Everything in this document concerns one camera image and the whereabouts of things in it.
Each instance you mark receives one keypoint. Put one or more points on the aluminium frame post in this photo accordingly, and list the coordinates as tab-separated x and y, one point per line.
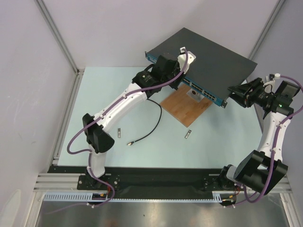
264	32
57	35

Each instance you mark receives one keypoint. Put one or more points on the aluminium frame rail front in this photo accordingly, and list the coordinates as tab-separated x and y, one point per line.
68	182

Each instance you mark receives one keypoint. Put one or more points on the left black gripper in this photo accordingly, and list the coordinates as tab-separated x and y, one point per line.
174	85

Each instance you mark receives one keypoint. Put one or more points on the left aluminium frame post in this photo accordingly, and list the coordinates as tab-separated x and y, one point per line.
57	35

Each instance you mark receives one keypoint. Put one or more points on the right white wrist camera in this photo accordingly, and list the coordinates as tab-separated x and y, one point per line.
270	80

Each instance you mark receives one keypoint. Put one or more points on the metal switch stand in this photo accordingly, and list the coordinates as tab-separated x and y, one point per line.
195	95

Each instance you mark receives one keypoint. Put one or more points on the silver transceiver module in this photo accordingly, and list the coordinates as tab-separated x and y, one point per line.
119	132
187	134

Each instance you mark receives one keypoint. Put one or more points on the blue black network switch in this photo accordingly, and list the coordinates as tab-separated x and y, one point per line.
214	69

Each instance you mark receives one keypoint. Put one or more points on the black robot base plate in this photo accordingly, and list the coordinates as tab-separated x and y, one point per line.
154	181

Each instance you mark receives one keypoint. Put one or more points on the right aluminium frame post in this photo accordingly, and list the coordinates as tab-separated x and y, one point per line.
264	32

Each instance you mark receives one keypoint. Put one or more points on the white slotted cable duct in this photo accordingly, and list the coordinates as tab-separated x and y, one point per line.
99	197

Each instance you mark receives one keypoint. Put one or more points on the brown wooden board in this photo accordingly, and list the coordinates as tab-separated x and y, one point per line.
183	108

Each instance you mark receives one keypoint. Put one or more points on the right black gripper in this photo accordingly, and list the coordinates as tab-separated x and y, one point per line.
247	92

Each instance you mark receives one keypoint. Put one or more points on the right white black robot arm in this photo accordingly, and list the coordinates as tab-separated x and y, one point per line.
262	169

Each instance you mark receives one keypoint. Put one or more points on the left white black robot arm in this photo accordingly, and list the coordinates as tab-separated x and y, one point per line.
164	72

